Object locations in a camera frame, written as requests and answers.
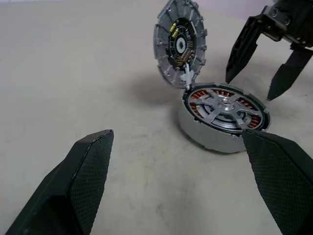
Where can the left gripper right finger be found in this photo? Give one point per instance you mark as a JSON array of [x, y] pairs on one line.
[[283, 181]]

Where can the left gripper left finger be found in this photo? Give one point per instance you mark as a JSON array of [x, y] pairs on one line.
[[83, 181]]

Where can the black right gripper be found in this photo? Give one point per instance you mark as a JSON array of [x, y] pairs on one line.
[[293, 19]]

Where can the silver motor stator base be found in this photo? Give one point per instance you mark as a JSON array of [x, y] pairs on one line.
[[207, 139]]

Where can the grey motor cover disc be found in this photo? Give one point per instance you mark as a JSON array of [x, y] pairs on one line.
[[163, 49]]

